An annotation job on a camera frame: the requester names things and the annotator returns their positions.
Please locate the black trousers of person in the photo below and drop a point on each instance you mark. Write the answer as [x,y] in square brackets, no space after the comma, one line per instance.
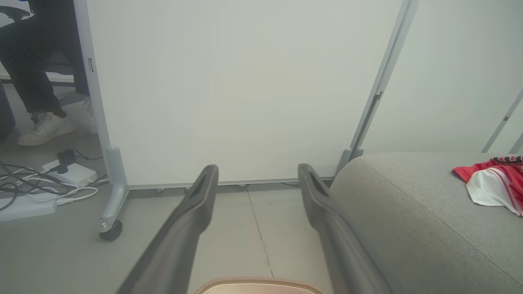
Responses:
[32,61]

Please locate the thin grey partition frame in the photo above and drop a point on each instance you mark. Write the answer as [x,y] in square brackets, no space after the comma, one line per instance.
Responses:
[500,126]

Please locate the large white partition panel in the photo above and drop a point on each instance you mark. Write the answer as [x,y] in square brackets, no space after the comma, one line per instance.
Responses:
[237,81]

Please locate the red and white garment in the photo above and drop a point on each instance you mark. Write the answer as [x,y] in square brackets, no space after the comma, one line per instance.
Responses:
[494,190]

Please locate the long white power strip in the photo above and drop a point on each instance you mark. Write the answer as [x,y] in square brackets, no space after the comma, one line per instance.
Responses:
[24,207]

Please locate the black caster wheel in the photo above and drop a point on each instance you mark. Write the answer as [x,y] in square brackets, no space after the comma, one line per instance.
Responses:
[111,232]

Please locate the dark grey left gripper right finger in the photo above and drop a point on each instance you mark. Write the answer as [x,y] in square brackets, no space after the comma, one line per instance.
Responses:
[339,249]

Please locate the white sneaker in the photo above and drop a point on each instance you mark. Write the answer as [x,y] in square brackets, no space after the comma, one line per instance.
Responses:
[90,116]
[47,130]

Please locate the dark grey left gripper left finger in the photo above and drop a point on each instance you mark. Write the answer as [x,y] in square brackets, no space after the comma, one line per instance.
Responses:
[179,245]

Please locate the square white power strip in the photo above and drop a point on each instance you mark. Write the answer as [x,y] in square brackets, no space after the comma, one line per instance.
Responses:
[75,173]

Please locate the white partition panel grey frame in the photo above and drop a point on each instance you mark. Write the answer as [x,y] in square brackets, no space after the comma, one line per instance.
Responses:
[453,73]

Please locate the grey fabric sofa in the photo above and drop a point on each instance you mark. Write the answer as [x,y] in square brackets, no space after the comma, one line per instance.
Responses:
[425,228]

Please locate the black power adapter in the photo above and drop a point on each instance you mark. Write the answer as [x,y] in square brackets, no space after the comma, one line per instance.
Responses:
[66,157]

